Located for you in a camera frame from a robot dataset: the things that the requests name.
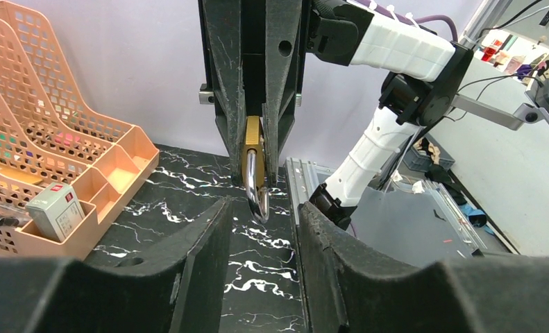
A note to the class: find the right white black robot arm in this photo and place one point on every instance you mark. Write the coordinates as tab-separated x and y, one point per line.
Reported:
424	75

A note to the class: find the small brass padlock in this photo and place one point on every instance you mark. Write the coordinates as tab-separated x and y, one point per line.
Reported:
253	170

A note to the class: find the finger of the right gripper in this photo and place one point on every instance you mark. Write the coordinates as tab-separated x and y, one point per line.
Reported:
282	29
222	40

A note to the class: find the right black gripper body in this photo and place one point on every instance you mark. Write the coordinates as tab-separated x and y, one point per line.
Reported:
253	46

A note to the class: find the orange plastic file organizer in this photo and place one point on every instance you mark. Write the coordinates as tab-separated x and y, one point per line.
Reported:
39	98

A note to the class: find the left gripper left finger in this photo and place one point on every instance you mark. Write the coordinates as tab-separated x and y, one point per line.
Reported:
175	285

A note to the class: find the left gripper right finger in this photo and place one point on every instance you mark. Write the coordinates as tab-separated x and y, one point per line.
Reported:
350	287

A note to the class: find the pink object in organizer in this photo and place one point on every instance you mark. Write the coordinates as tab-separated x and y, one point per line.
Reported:
67	139

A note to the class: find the small white box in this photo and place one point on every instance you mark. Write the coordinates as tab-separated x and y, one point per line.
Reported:
56	211

